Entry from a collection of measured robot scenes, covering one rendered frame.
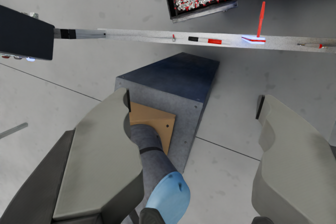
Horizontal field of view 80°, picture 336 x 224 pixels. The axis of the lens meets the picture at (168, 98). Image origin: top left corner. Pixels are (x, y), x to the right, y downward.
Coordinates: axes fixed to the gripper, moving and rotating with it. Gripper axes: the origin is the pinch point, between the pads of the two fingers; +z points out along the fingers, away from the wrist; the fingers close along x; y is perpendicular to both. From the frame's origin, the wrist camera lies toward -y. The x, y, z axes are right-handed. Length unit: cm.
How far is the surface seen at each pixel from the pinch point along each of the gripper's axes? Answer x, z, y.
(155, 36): -10, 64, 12
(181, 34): -1, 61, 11
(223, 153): 40, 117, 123
